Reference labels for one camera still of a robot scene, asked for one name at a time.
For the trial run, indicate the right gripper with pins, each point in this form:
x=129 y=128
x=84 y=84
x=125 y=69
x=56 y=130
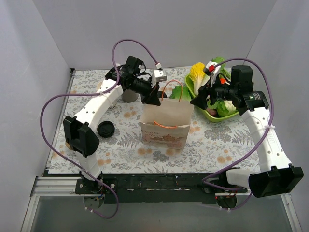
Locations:
x=206 y=92

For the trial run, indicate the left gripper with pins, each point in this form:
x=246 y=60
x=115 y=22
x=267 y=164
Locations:
x=151 y=91

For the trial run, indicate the brown paper bag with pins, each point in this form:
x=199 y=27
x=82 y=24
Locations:
x=166 y=125

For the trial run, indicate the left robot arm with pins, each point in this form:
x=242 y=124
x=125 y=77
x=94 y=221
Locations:
x=80 y=130

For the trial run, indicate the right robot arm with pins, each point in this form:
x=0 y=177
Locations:
x=277 y=174

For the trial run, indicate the romaine lettuce toy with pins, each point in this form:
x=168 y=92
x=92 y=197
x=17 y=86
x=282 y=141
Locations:
x=181 y=93

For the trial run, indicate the yellow napa cabbage toy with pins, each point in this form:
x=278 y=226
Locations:
x=198 y=77

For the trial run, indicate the green vegetable tray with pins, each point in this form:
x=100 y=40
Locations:
x=211 y=115

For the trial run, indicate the grey straw holder cup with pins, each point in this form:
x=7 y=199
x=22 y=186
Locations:
x=129 y=96

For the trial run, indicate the stack of paper cups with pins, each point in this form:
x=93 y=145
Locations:
x=114 y=104

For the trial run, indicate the green napa cabbage toy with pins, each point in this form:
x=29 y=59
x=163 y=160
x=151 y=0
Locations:
x=218 y=59

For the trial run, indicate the floral table mat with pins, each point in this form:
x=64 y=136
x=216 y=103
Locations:
x=209 y=147

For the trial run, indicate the cardboard cup carrier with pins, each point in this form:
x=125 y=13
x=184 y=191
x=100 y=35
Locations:
x=68 y=146

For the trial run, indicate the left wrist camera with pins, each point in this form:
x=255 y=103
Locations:
x=158 y=75

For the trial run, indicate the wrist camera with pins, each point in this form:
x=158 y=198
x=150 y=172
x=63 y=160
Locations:
x=158 y=75
x=212 y=69

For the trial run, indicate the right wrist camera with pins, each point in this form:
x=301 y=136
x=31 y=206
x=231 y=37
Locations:
x=212 y=69

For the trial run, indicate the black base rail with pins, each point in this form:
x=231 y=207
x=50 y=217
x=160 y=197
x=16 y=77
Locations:
x=150 y=188

